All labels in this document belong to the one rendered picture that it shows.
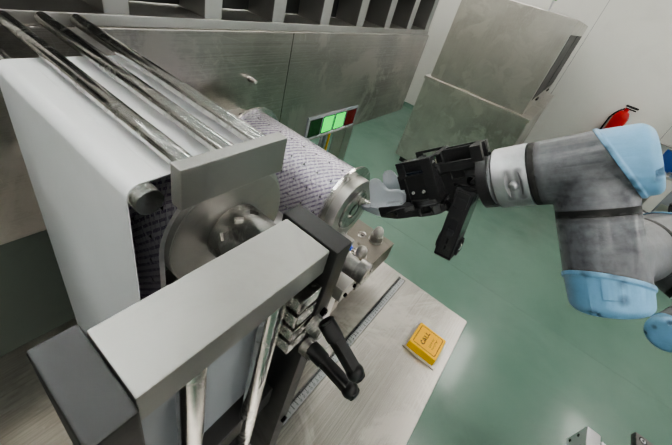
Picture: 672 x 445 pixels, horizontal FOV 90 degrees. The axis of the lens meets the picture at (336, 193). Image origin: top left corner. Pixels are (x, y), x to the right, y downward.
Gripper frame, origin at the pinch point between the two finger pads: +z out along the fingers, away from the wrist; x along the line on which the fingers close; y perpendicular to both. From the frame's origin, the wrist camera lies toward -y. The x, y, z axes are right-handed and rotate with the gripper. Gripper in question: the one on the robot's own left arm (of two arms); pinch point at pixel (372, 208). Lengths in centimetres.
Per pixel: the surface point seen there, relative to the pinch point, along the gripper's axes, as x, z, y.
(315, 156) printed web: 2.2, 6.6, 11.0
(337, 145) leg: -76, 65, 7
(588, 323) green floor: -199, 0, -166
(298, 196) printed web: 7.1, 8.6, 5.7
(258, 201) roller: 22.6, -2.4, 9.6
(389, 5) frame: -54, 13, 43
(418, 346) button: -11.8, 8.0, -38.5
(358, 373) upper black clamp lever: 30.1, -17.0, -2.2
